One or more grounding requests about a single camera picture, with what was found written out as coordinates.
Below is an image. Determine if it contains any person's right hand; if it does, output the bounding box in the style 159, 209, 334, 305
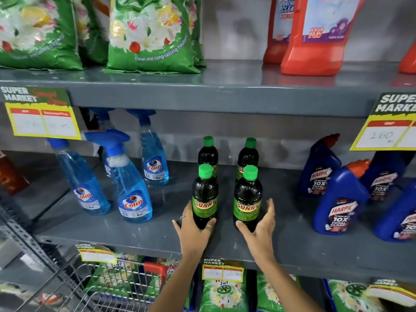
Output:
235, 198, 276, 264

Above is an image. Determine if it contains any person's left hand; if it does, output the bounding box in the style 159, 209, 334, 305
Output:
172, 201, 217, 259

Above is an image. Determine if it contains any dark bottle with green cap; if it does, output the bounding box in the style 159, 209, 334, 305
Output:
198, 136, 219, 178
233, 165, 263, 232
236, 137, 260, 182
192, 164, 219, 230

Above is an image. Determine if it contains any green detergent powder bag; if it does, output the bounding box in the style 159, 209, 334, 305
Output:
84, 253, 153, 299
157, 258, 196, 311
199, 278, 248, 312
326, 279, 388, 312
256, 270, 302, 312

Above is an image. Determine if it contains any yellow and green price tag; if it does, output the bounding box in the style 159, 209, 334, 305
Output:
350, 92, 416, 152
75, 243, 118, 266
202, 258, 244, 283
0, 86, 82, 141
367, 278, 416, 308

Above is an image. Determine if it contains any grey metal shelf board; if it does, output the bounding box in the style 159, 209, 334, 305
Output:
0, 59, 416, 118
32, 158, 416, 284

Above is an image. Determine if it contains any blue glass cleaner spray bottle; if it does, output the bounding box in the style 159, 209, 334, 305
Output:
83, 129, 153, 223
126, 109, 170, 186
47, 138, 111, 216
88, 107, 128, 178

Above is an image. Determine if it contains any blue toilet cleaner bottle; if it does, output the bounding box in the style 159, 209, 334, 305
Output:
359, 151, 415, 202
298, 133, 342, 197
373, 178, 416, 243
313, 159, 371, 235

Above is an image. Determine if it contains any slotted grey metal upright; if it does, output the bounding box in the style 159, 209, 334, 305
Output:
0, 203, 95, 312

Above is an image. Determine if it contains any dark red packet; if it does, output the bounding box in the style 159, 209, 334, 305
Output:
0, 150, 30, 195

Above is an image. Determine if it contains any green floral detergent bag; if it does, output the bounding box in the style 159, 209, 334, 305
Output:
0, 0, 84, 71
103, 0, 201, 75
188, 0, 207, 67
69, 0, 111, 66

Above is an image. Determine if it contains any red bathroom cleaner bottle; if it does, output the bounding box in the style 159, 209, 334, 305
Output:
263, 0, 297, 65
280, 0, 367, 77

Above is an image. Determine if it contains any wire shopping basket red handle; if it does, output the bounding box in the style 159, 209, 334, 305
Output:
15, 253, 168, 312

